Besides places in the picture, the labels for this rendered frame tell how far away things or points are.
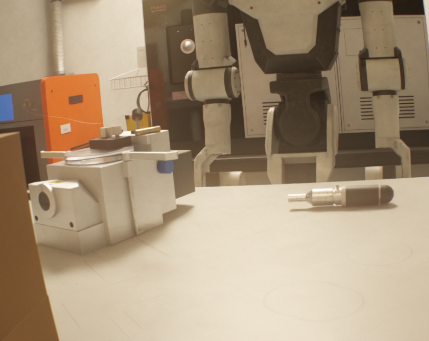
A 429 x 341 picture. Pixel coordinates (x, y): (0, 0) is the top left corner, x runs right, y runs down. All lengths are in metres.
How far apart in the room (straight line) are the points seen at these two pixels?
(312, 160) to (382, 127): 0.19
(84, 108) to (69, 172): 1.42
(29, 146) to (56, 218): 1.28
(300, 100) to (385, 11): 0.32
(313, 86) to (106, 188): 0.78
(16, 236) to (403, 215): 0.47
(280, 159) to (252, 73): 0.92
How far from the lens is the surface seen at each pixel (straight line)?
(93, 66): 3.65
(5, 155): 0.25
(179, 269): 0.50
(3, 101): 1.92
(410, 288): 0.43
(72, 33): 3.75
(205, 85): 1.33
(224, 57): 1.35
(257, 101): 2.14
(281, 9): 1.24
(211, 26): 1.35
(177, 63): 2.23
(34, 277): 0.28
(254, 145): 2.19
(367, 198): 0.66
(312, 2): 1.24
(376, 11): 1.29
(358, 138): 2.15
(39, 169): 1.86
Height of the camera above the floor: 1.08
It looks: 9 degrees down
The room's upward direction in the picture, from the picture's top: 5 degrees counter-clockwise
